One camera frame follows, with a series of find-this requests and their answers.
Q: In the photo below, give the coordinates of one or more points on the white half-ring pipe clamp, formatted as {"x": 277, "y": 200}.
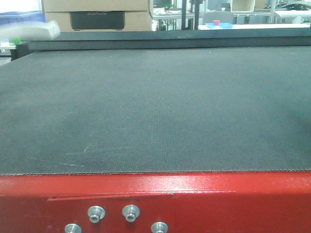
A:
{"x": 30, "y": 30}

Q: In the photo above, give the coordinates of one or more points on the dark grey felt mat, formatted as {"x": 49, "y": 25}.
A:
{"x": 156, "y": 111}

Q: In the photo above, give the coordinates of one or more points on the silver bolt upper right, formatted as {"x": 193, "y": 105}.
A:
{"x": 131, "y": 213}

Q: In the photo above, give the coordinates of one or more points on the silver bolt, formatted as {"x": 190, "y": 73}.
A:
{"x": 96, "y": 213}
{"x": 131, "y": 213}
{"x": 72, "y": 228}
{"x": 159, "y": 227}

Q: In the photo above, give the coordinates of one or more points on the silver bolt lower right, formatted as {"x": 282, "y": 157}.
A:
{"x": 159, "y": 227}

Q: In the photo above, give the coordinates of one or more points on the silver bolt upper left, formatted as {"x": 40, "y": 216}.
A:
{"x": 96, "y": 213}

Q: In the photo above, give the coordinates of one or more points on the small blue tray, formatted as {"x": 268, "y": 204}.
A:
{"x": 222, "y": 25}

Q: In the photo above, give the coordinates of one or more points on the large cardboard box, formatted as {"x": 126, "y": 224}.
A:
{"x": 100, "y": 15}

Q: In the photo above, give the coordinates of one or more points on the silver bolt lower left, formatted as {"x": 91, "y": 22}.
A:
{"x": 72, "y": 228}

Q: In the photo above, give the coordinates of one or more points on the green cup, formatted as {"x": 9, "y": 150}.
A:
{"x": 16, "y": 41}

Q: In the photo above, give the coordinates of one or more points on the blue storage crate background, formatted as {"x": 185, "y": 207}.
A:
{"x": 13, "y": 17}

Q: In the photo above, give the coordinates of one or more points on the red metal machine frame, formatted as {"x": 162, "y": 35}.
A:
{"x": 251, "y": 202}

